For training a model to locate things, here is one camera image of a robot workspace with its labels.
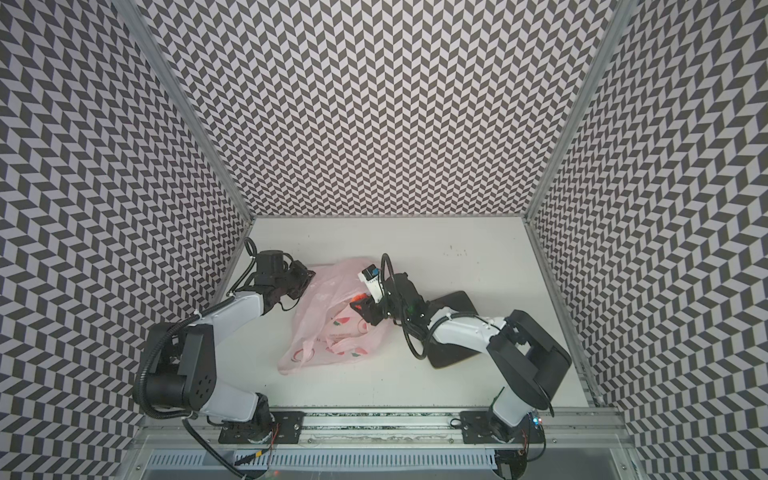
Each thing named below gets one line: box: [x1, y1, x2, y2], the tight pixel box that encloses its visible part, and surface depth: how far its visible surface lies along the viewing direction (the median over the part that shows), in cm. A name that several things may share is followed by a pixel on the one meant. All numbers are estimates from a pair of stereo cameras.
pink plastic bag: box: [278, 257, 391, 375], surface depth 80 cm
